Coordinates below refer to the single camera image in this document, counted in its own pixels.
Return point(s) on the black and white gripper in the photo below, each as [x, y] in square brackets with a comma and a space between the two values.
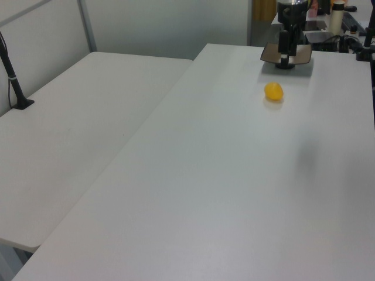
[296, 14]

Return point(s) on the yellow potato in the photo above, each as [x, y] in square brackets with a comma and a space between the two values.
[274, 91]

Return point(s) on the brown square ceramic plate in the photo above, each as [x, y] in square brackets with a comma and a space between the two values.
[269, 54]

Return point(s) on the pink small container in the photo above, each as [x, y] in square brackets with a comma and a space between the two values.
[313, 11]

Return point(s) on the yellow panel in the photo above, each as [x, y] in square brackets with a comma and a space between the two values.
[263, 10]

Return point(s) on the black electronics box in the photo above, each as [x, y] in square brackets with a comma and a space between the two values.
[329, 46]

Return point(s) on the white cylindrical bottle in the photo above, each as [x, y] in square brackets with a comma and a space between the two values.
[337, 20]

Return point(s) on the black keyboard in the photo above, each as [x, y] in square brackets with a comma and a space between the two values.
[350, 19]

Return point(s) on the black computer mouse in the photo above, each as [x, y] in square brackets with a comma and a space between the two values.
[351, 8]

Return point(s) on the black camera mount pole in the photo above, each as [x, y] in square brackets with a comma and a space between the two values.
[367, 39]
[25, 104]

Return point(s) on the grey partition post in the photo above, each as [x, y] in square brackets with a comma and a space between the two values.
[87, 26]

